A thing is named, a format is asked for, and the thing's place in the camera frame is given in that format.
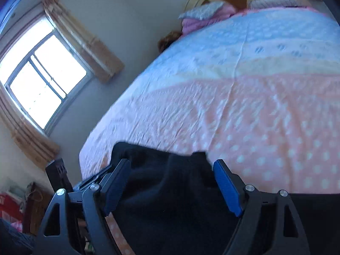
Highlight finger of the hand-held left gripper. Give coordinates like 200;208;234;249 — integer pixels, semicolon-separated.
45;159;73;193
74;165;117;190

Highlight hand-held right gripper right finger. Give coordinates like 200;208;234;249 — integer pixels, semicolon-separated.
212;159;311;255

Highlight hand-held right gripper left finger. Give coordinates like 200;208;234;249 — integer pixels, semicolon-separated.
33;159;132;255

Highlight black pants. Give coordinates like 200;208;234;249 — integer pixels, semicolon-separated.
110;142;340;255

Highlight brown wooden cabinet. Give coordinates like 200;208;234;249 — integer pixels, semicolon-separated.
23;183;54;235

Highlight beige patterned curtain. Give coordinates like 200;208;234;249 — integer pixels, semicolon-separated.
0;85;60;162
42;0;125;84

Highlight red box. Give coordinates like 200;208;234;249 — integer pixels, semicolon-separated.
0;191;24;225

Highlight dark blue cloth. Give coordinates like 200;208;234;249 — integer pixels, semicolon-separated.
0;218;36;255

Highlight pastel polka dot bedsheet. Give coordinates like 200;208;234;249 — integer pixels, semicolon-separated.
80;7;340;255

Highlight sliding glass window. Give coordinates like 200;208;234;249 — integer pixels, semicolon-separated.
0;13;95;136

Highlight brown furry object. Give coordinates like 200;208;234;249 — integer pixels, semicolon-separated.
158;30;182;52

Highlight pink folded blanket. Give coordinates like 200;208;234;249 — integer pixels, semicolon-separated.
182;5;237;35

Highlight grey floral pillow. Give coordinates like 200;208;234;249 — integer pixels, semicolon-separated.
178;1;225;20

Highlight striped pillow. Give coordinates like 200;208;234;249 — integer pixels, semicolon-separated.
248;0;306;10

